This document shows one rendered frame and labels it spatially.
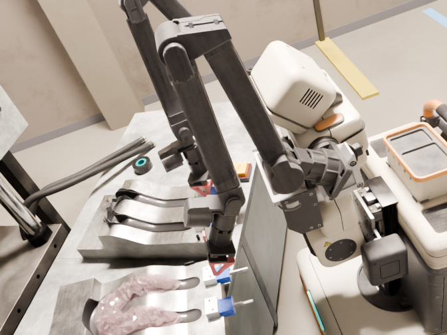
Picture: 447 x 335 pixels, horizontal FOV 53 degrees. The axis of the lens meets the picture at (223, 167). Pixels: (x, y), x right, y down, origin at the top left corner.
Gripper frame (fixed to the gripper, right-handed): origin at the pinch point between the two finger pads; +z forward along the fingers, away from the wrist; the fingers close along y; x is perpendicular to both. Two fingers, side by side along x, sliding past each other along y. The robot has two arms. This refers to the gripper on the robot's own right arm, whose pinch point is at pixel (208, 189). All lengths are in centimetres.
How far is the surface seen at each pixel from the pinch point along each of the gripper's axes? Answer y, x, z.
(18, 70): -174, -206, 23
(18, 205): 6, -72, -5
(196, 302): 36.4, 1.6, 8.7
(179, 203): -0.3, -12.8, 5.6
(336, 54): -235, 30, 87
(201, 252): 17.9, -1.5, 10.0
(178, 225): 10.1, -10.1, 5.6
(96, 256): 17.0, -42.1, 11.9
